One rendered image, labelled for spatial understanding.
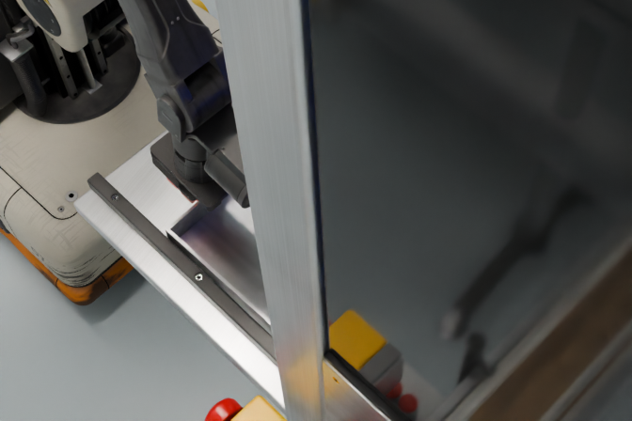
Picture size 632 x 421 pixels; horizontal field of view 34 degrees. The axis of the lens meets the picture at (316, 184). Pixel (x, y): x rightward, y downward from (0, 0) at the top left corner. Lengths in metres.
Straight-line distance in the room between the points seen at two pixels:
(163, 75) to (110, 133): 1.12
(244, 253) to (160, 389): 0.93
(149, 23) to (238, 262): 0.38
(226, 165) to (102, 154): 1.04
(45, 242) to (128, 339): 0.30
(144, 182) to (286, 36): 0.84
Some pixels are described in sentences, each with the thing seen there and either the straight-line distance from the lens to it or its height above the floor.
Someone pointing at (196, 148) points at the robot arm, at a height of 1.09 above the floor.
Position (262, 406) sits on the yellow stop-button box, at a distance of 1.03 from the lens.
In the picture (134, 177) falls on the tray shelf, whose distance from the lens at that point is 1.34.
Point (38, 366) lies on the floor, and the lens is 2.24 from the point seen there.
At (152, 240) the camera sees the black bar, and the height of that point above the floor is 0.90.
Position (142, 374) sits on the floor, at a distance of 2.18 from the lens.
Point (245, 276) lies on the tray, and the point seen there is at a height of 0.88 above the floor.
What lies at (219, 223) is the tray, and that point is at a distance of 1.29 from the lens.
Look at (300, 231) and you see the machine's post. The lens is 0.67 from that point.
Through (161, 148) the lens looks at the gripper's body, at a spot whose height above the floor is 1.01.
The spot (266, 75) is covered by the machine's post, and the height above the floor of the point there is 1.56.
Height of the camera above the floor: 2.00
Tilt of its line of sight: 59 degrees down
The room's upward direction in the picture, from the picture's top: 4 degrees counter-clockwise
